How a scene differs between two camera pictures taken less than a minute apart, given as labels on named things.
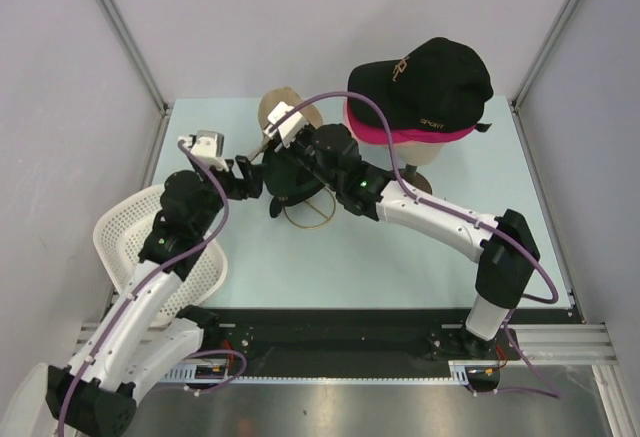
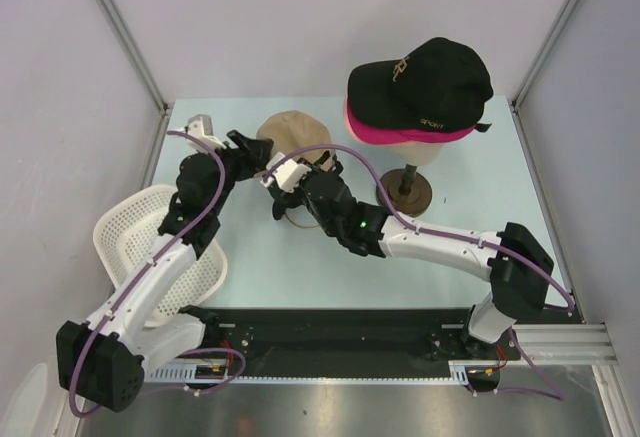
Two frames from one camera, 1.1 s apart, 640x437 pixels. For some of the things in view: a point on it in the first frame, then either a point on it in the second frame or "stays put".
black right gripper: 307,131 to 313,171
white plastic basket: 120,231 stays put
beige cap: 311,115 to 292,131
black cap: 440,85 stays put
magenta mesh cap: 374,134 stays put
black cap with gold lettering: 286,197 stays put
